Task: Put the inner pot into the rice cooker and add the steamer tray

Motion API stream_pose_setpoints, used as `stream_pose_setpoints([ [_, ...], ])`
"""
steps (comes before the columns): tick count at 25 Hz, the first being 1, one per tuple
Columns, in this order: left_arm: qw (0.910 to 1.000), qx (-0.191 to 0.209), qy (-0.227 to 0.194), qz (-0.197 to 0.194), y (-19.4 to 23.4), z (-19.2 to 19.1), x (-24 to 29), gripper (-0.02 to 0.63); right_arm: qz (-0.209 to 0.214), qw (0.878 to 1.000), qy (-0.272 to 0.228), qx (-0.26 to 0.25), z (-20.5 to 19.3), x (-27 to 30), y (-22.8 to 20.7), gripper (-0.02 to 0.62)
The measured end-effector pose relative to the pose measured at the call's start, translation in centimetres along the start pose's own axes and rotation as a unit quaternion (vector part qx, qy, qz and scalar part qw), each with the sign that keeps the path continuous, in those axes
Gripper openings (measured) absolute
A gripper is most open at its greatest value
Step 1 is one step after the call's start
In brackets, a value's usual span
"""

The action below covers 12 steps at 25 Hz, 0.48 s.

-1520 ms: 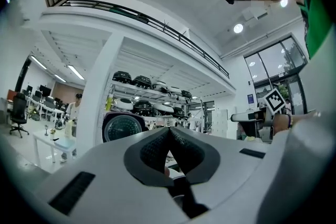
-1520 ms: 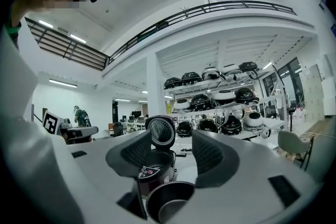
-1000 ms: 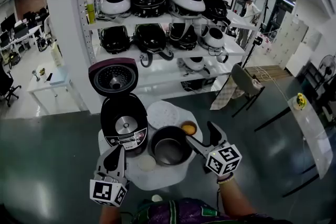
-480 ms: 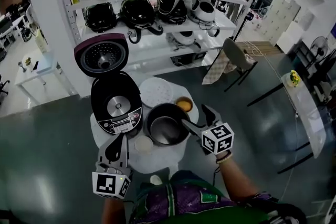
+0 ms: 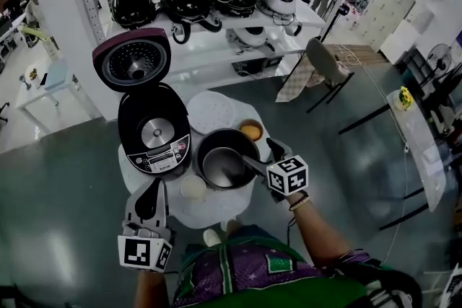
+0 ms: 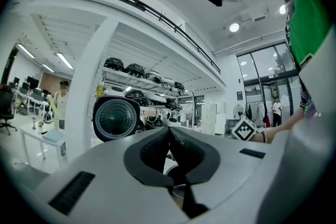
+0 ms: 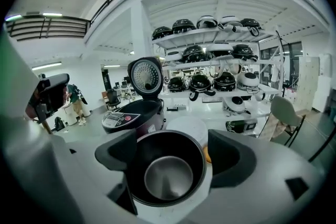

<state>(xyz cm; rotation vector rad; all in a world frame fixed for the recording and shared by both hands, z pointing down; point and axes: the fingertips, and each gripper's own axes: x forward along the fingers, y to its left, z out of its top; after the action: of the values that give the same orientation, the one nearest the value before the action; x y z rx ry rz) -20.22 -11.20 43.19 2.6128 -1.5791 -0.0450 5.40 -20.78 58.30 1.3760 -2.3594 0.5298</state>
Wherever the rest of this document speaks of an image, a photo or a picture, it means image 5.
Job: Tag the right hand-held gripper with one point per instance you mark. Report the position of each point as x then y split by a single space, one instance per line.
287 175

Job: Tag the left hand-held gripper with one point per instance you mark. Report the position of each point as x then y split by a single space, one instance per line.
139 252

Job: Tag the black pot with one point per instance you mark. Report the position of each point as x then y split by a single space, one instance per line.
220 169

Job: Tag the dark maroon rice cooker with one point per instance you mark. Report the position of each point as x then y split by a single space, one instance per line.
155 133

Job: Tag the white perforated steamer tray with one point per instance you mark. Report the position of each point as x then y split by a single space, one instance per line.
209 112

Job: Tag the person's left forearm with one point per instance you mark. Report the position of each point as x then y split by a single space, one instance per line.
151 290

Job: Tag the person's right forearm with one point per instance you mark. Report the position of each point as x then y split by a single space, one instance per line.
317 231

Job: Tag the orange fruit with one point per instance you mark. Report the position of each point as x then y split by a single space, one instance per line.
250 132

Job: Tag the small brown bowl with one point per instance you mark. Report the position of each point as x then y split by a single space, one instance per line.
252 122

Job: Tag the small white round lid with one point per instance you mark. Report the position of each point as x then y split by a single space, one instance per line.
193 187

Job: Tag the small white round table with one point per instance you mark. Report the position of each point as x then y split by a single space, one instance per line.
216 209

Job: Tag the person's white shoe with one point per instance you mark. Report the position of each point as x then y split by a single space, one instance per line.
212 238

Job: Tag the beige checked cloth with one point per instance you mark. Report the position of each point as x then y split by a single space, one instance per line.
292 86

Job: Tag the black equipment case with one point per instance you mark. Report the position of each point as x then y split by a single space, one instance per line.
256 66

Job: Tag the purple green patterned clothing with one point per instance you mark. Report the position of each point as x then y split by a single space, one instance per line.
252 270

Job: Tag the grey shell chair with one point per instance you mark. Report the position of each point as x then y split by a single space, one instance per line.
323 59

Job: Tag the wooden slatted bench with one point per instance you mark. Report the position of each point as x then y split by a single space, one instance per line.
368 54

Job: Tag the white square side table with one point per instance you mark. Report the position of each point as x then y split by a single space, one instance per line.
54 97

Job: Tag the yellow flower vase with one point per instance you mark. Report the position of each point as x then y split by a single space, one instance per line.
404 99

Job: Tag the white metal shelf rack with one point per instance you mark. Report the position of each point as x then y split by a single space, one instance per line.
310 16

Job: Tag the marble top table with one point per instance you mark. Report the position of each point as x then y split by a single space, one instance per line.
422 155

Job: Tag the light blue box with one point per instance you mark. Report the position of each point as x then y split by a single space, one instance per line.
57 75

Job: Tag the black phone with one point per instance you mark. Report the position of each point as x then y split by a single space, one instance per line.
42 79

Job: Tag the black tripod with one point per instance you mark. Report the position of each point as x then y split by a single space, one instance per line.
343 9

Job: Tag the small grey desk stand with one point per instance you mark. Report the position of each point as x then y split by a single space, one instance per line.
25 81

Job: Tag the white cabinet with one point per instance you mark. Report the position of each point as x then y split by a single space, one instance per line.
408 39

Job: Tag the beige locker cabinet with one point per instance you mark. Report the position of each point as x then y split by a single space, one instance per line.
393 11

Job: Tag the black standing fan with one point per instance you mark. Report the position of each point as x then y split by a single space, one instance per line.
439 56

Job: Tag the long white office desk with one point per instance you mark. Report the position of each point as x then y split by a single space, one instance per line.
9 32

